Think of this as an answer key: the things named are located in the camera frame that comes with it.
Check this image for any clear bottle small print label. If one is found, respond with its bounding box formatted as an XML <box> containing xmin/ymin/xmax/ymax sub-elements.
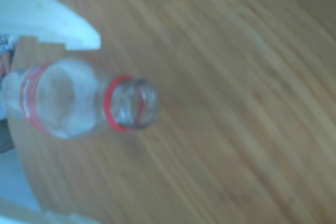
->
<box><xmin>0</xmin><ymin>58</ymin><xmax>160</xmax><ymax>141</ymax></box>

